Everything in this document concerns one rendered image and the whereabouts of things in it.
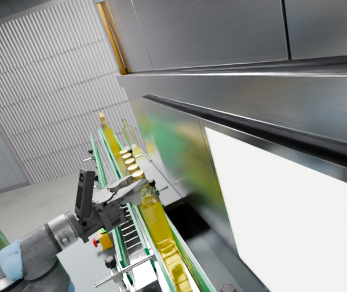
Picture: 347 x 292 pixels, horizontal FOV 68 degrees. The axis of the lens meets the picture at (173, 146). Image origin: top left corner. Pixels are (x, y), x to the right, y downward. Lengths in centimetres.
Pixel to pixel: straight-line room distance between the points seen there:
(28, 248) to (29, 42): 384
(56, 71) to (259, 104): 399
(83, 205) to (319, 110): 54
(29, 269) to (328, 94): 63
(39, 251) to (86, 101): 360
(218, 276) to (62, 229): 51
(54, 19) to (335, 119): 406
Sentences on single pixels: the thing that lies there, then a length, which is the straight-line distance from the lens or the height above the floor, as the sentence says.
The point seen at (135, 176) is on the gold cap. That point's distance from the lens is 70.
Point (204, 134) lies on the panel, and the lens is 47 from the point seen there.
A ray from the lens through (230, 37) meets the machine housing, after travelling 37.
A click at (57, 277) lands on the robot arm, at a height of 105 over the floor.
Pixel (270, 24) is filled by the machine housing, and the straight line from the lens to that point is 30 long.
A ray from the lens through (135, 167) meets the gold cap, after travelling 75.
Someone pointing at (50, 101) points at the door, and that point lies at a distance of 435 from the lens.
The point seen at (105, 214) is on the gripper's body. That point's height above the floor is 113.
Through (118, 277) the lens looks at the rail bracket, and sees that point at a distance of 75.
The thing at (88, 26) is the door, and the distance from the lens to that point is 403.
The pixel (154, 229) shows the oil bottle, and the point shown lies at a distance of 77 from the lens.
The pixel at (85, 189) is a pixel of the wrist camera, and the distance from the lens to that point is 65.
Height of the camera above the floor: 145
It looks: 21 degrees down
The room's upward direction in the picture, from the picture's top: 18 degrees counter-clockwise
